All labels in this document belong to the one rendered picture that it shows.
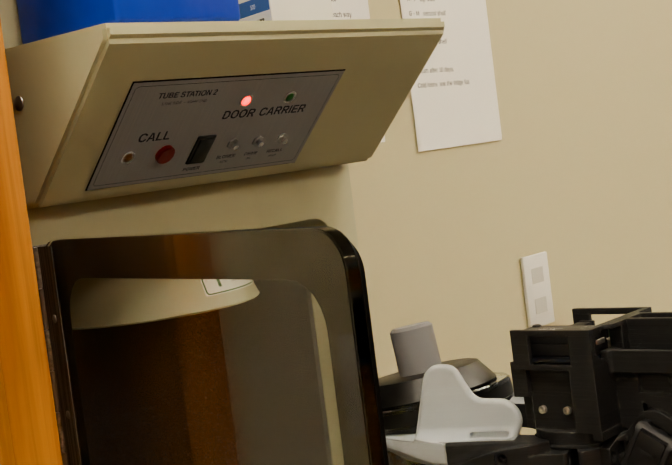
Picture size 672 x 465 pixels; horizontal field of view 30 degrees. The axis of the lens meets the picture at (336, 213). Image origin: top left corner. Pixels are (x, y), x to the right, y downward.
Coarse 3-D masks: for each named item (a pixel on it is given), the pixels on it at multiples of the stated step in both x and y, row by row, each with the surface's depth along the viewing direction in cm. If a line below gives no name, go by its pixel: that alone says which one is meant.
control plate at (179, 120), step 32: (128, 96) 75; (160, 96) 77; (192, 96) 79; (224, 96) 81; (256, 96) 84; (320, 96) 89; (128, 128) 77; (160, 128) 79; (192, 128) 82; (224, 128) 84; (256, 128) 86; (288, 128) 89; (224, 160) 87; (256, 160) 89; (288, 160) 92
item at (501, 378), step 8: (496, 376) 80; (504, 376) 79; (488, 384) 77; (496, 384) 77; (480, 392) 76; (392, 408) 76; (400, 408) 75; (408, 408) 75; (416, 408) 75; (384, 416) 76; (392, 432) 75; (400, 432) 76; (408, 432) 76; (392, 456) 77; (392, 464) 77; (400, 464) 76; (408, 464) 76; (416, 464) 76; (424, 464) 76
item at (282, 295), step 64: (64, 256) 75; (128, 256) 69; (192, 256) 64; (256, 256) 59; (320, 256) 55; (64, 320) 77; (128, 320) 70; (192, 320) 65; (256, 320) 60; (320, 320) 56; (128, 384) 71; (192, 384) 66; (256, 384) 61; (320, 384) 57; (128, 448) 72; (192, 448) 66; (256, 448) 62; (320, 448) 57
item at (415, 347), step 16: (400, 336) 79; (416, 336) 79; (432, 336) 80; (400, 352) 79; (416, 352) 79; (432, 352) 79; (400, 368) 80; (416, 368) 79; (464, 368) 77; (480, 368) 78; (384, 384) 78; (400, 384) 77; (416, 384) 76; (480, 384) 77; (384, 400) 77; (400, 400) 76; (416, 400) 76
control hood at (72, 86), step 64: (64, 64) 73; (128, 64) 73; (192, 64) 77; (256, 64) 81; (320, 64) 86; (384, 64) 92; (64, 128) 74; (320, 128) 92; (384, 128) 98; (64, 192) 78; (128, 192) 82
